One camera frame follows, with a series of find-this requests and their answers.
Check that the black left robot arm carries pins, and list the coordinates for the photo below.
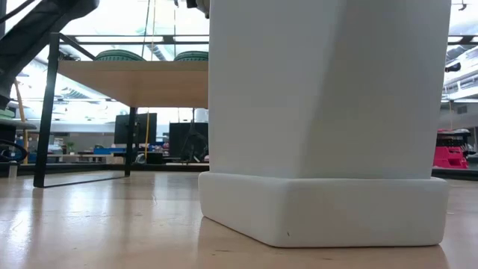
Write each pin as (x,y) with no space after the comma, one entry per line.
(30,33)

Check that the teal rubber slide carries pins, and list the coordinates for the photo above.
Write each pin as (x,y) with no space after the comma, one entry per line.
(119,56)
(192,57)

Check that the black desk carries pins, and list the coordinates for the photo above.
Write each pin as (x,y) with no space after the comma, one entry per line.
(18,125)

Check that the red stool with black seat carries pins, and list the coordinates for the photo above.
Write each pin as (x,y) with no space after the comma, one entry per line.
(450,158)

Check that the black background monitor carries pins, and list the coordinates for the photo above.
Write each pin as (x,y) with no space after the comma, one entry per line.
(120,129)
(179,138)

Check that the tan background desk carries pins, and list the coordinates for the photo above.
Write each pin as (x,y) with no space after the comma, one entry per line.
(86,157)

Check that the wooden shelf with black legs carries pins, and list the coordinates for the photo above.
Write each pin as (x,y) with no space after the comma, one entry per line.
(149,82)

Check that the black ceiling spotlight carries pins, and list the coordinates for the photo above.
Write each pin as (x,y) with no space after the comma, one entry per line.
(71,56)

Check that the blue storage bin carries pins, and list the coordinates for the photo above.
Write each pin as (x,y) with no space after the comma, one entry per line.
(106,150)

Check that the small green potted plant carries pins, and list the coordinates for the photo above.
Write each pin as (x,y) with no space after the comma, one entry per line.
(69,146)

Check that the black ceiling-mounted device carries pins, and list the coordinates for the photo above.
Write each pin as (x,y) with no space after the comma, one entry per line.
(452,67)

